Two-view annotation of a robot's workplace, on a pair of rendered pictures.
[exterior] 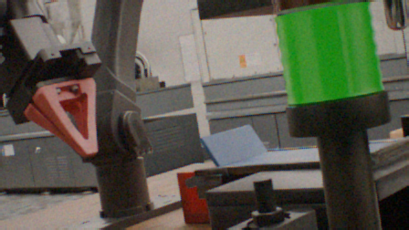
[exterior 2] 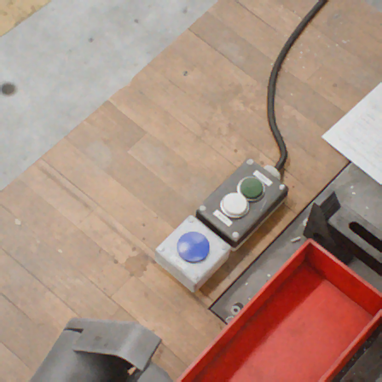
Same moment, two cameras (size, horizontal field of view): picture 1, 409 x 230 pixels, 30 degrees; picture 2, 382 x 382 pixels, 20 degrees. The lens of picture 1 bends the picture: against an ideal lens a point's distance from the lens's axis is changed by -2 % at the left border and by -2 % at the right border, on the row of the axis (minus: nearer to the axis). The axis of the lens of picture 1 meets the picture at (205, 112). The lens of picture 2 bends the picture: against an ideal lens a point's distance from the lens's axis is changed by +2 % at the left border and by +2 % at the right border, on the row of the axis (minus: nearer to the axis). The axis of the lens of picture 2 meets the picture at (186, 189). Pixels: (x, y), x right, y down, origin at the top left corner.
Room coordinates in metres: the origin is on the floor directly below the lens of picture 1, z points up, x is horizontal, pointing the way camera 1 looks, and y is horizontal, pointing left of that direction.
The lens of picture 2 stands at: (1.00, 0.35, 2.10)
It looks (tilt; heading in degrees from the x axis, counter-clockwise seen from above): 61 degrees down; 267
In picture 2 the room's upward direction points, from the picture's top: 6 degrees clockwise
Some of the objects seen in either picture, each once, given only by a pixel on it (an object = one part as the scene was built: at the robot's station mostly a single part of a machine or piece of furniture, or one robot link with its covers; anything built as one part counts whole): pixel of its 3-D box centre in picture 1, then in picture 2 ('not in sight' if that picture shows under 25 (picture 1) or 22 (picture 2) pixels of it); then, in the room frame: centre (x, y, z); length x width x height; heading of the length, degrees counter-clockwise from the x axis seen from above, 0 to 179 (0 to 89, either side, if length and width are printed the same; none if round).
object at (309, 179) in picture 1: (336, 166); not in sight; (0.59, -0.09, 0.98); 0.20 x 0.10 x 0.01; 141
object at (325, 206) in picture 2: not in sight; (336, 227); (0.78, -0.25, 0.95); 0.06 x 0.03 x 0.09; 141
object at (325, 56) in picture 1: (329, 53); not in sight; (0.30, -0.05, 1.07); 0.04 x 0.04 x 0.03
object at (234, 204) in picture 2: not in sight; (234, 206); (0.90, -0.28, 0.93); 0.03 x 0.03 x 0.02
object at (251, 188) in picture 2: not in sight; (251, 190); (0.88, -0.30, 0.93); 0.03 x 0.03 x 0.02
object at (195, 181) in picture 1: (228, 178); not in sight; (0.62, -0.01, 0.98); 0.07 x 0.02 x 0.01; 51
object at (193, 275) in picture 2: not in sight; (191, 257); (0.95, -0.21, 0.90); 0.07 x 0.07 x 0.06; 51
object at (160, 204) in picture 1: (122, 188); not in sight; (0.96, 0.12, 0.94); 0.20 x 0.07 x 0.08; 141
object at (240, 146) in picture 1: (301, 141); not in sight; (0.62, -0.07, 1.00); 0.15 x 0.07 x 0.03; 51
